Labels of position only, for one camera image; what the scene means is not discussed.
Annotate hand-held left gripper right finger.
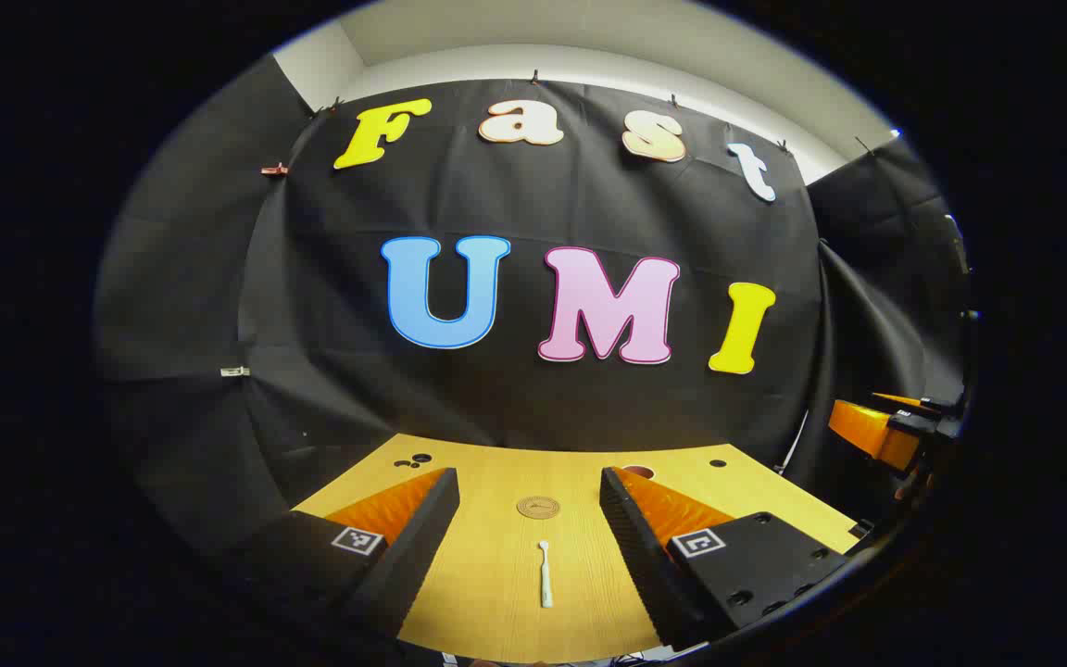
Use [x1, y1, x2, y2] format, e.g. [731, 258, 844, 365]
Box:
[599, 467, 849, 651]

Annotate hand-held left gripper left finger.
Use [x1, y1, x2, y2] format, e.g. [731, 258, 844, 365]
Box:
[209, 468, 460, 642]

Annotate wooden desktop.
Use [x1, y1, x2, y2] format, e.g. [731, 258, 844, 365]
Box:
[293, 433, 860, 664]

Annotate white cable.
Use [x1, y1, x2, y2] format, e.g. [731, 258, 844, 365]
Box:
[774, 408, 810, 473]

